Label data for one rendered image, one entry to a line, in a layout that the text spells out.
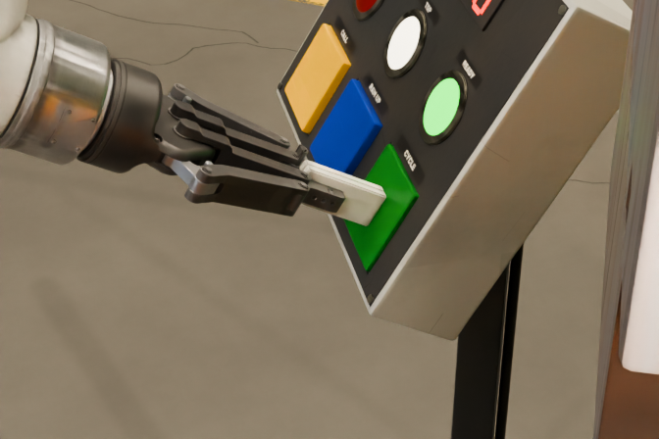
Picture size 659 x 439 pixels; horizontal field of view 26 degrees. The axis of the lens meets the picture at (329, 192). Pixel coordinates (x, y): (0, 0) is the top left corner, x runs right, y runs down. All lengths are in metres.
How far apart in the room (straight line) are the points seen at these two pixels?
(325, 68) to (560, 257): 1.55
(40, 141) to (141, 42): 2.47
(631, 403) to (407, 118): 0.63
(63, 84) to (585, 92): 0.36
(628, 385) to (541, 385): 1.96
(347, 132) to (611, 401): 0.69
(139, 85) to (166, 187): 1.93
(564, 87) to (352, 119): 0.23
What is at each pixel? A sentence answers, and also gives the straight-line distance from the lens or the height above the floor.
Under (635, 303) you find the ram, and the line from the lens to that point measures 0.40.
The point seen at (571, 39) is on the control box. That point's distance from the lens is 0.98.
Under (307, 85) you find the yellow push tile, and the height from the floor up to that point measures 1.00.
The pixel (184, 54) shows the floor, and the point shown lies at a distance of 3.37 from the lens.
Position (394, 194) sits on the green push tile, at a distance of 1.07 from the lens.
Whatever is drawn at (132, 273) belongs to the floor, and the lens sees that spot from 2.68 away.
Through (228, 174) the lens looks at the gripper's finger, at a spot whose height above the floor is 1.09.
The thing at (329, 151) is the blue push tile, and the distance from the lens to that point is 1.18.
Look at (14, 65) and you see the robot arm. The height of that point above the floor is 1.19.
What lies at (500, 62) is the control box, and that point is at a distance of 1.02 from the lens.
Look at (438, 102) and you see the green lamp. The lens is 1.06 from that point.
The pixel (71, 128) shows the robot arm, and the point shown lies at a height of 1.14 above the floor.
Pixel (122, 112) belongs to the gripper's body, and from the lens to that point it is 0.97.
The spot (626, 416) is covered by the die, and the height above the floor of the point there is 1.30.
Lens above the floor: 1.64
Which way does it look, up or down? 35 degrees down
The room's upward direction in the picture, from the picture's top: straight up
